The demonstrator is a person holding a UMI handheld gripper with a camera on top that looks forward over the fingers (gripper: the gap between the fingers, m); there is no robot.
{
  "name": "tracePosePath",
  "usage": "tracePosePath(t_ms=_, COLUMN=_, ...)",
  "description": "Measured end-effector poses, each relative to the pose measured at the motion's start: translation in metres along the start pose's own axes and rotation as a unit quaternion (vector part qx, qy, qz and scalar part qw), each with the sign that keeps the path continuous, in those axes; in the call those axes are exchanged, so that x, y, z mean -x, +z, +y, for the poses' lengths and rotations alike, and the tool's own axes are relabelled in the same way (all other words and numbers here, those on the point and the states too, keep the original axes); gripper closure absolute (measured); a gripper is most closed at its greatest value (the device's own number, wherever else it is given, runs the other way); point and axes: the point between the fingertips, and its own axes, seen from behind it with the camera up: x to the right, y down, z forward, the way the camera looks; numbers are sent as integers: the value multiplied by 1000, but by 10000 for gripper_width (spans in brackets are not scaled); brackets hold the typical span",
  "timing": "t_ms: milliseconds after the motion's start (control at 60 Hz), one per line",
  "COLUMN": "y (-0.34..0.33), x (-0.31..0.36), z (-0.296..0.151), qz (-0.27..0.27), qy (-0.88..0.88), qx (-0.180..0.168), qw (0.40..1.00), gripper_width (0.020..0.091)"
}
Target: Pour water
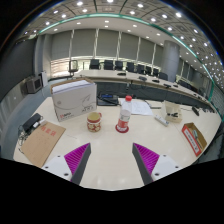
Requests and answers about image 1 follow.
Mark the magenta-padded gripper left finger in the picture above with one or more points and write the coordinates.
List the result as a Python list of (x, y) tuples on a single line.
[(77, 160)]

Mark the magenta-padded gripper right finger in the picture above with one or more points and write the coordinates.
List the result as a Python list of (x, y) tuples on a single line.
[(146, 160)]

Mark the clear red-capped drink bottle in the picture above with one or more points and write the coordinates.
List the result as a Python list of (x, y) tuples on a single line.
[(124, 116)]

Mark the red floral ceramic mug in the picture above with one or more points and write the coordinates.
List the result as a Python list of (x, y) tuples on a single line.
[(94, 122)]

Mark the white power strip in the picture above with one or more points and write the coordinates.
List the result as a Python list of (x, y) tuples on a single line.
[(161, 120)]

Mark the flat round red coaster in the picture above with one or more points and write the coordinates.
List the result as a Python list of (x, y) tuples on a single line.
[(117, 129)]

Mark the white printed paper sheet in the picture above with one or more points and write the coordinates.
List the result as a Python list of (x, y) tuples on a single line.
[(141, 108)]

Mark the small open white box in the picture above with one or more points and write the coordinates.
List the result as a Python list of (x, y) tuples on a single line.
[(171, 111)]

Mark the black power adapter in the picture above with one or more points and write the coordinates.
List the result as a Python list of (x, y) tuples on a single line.
[(31, 121)]

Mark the white copy paper carton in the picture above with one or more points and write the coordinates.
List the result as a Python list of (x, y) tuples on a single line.
[(71, 100)]

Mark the black desk console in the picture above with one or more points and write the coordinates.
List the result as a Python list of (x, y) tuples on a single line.
[(107, 100)]

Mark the grey box monitor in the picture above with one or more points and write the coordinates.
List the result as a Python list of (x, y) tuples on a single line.
[(33, 85)]

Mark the round ceiling lights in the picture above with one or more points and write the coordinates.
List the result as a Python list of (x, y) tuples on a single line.
[(80, 3)]

